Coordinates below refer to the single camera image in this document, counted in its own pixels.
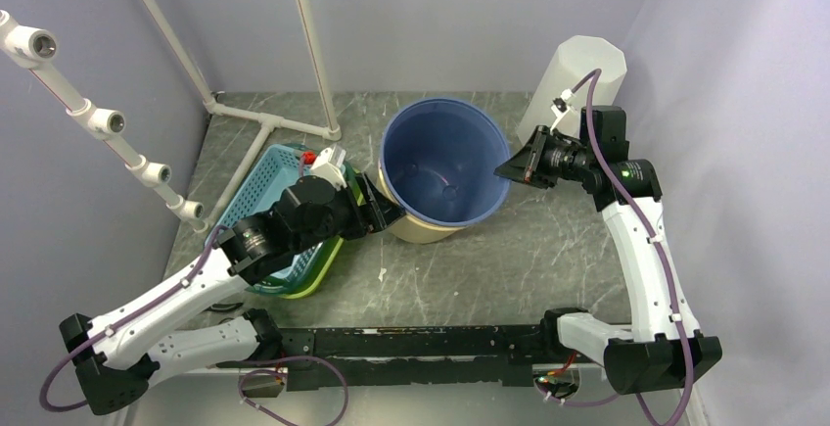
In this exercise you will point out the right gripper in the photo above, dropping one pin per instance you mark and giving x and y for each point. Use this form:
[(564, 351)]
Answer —
[(526, 165)]

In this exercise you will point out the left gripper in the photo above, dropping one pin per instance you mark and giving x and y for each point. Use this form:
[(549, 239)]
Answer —
[(383, 211)]

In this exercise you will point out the cream cartoon bucket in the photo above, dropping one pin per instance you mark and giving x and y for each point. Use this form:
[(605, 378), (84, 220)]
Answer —
[(410, 228)]

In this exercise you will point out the blue bucket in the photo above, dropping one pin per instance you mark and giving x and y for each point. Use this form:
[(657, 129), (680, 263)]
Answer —
[(438, 158)]

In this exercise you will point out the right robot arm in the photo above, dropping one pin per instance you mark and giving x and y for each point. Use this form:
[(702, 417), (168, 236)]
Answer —
[(664, 346)]

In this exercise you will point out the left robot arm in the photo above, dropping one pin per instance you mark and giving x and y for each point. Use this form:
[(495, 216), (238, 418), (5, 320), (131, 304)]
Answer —
[(120, 355)]

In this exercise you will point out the dark green basket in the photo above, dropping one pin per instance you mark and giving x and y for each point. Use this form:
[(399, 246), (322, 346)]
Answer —
[(277, 169)]

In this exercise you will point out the lime green basket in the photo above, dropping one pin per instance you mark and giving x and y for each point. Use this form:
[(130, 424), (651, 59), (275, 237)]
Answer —
[(324, 277)]

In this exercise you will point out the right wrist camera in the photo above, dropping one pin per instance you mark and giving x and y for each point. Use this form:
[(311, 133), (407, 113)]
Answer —
[(562, 107)]

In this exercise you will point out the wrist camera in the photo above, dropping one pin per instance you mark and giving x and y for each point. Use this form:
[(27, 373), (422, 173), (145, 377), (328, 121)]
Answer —
[(327, 164), (562, 107)]

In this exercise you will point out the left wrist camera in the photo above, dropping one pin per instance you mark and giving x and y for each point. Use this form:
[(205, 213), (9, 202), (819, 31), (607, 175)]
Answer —
[(327, 164)]

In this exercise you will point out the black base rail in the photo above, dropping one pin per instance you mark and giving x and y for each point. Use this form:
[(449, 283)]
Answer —
[(512, 355)]

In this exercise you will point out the white PVC pipe frame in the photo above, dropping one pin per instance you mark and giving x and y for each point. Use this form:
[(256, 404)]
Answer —
[(110, 91)]

